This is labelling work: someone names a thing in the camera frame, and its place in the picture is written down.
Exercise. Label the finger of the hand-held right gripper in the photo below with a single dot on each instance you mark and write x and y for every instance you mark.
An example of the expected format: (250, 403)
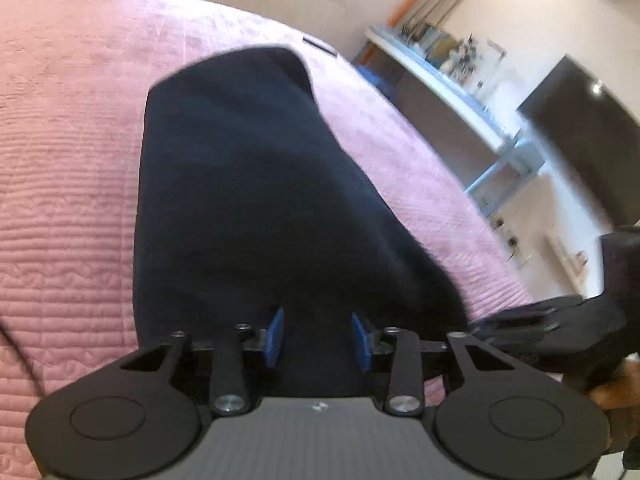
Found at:
(520, 322)

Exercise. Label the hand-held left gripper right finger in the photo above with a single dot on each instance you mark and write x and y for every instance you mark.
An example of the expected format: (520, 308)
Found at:
(361, 342)

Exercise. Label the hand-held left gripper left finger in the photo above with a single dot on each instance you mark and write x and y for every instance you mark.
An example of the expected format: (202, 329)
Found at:
(274, 337)

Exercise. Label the dark navy striped hoodie jacket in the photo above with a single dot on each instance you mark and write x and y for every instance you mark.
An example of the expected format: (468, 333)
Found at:
(240, 185)

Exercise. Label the person's right hand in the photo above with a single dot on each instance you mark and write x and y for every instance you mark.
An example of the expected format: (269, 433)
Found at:
(612, 392)

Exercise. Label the light blue desk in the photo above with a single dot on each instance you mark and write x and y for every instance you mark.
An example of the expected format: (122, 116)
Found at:
(450, 105)

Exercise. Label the blue plastic stool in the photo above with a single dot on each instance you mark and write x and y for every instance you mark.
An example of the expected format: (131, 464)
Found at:
(382, 85)

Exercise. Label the flower vase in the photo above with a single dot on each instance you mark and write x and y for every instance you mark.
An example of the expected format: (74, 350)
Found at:
(462, 57)

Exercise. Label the pink quilted bedspread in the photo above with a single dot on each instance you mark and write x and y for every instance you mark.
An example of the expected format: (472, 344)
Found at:
(65, 160)

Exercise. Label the row of books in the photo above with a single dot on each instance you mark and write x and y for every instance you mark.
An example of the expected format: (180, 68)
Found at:
(430, 45)

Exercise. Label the wall mounted television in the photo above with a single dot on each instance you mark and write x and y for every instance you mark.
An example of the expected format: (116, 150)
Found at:
(590, 140)

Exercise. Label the white frame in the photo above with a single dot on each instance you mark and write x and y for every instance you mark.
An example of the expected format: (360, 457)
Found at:
(496, 52)

